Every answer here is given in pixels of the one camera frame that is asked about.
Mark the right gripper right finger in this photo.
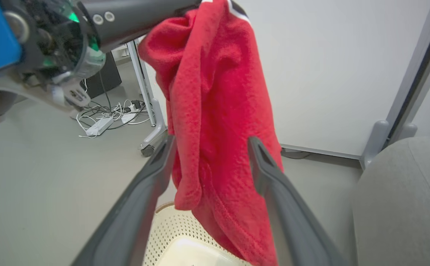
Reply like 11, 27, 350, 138
248, 136, 348, 266

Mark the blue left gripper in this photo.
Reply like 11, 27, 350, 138
0, 0, 201, 108

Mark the red jersey garment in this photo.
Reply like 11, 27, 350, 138
137, 0, 284, 266

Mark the black box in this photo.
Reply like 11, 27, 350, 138
83, 51, 123, 99

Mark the black floor cable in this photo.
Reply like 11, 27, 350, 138
280, 147, 312, 160

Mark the white power strip with cables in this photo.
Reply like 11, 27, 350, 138
76, 99, 153, 139

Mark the grey partition foot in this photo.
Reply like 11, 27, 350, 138
359, 120, 390, 171
389, 123, 419, 146

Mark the grey fabric sofa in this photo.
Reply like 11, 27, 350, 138
351, 136, 430, 266

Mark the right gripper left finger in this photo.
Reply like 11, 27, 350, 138
71, 134, 178, 266

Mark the beige perforated laundry basket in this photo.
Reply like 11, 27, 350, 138
143, 201, 253, 266

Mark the grey partition leg with caster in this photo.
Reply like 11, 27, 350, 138
126, 40, 168, 158

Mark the white partition panel grey frame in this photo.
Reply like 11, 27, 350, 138
141, 0, 430, 161

